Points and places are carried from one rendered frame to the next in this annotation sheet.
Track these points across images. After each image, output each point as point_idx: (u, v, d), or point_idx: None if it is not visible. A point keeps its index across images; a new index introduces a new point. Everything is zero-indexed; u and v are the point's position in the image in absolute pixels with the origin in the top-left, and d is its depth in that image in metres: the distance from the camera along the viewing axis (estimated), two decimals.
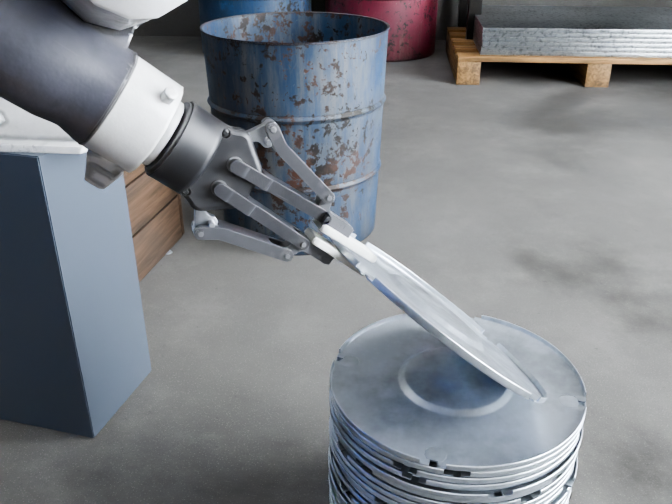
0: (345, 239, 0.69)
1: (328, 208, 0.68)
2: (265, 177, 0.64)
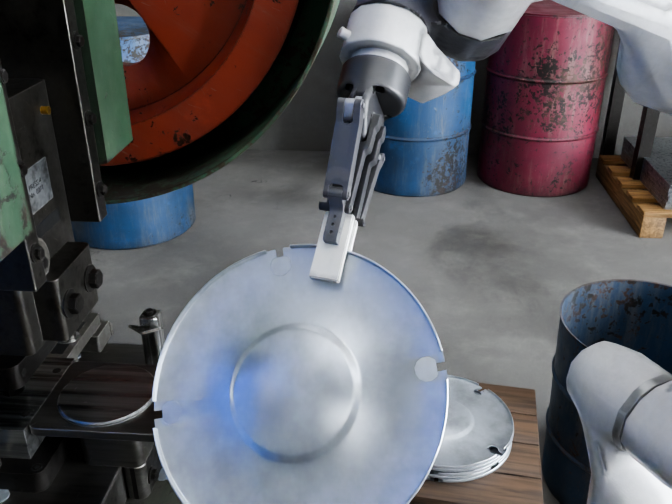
0: (319, 236, 0.70)
1: (330, 203, 0.69)
2: None
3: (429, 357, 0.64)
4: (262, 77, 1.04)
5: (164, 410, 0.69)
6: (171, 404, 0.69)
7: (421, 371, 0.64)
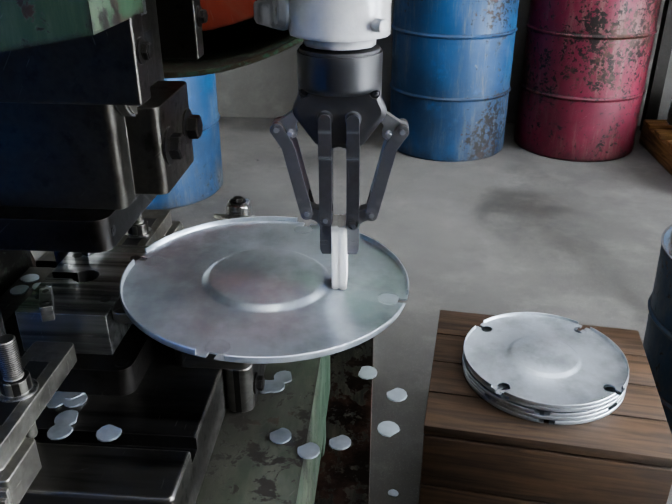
0: (345, 252, 0.69)
1: (361, 221, 0.68)
2: (358, 151, 0.64)
3: (394, 294, 0.70)
4: None
5: (149, 258, 0.75)
6: (158, 257, 0.76)
7: (383, 298, 0.70)
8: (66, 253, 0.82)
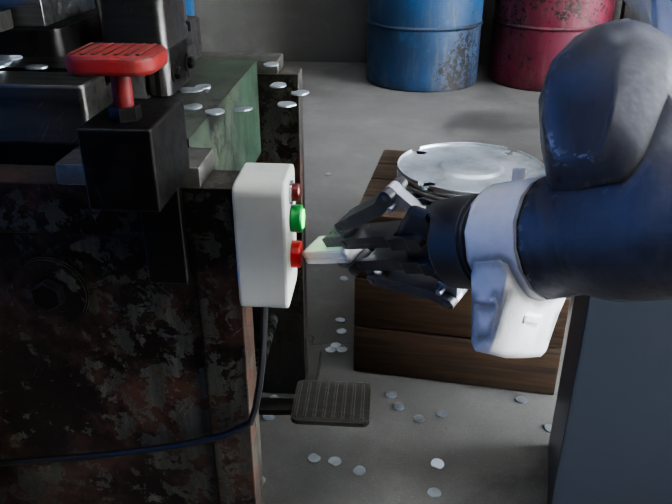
0: None
1: None
2: None
3: None
4: None
5: None
6: None
7: None
8: None
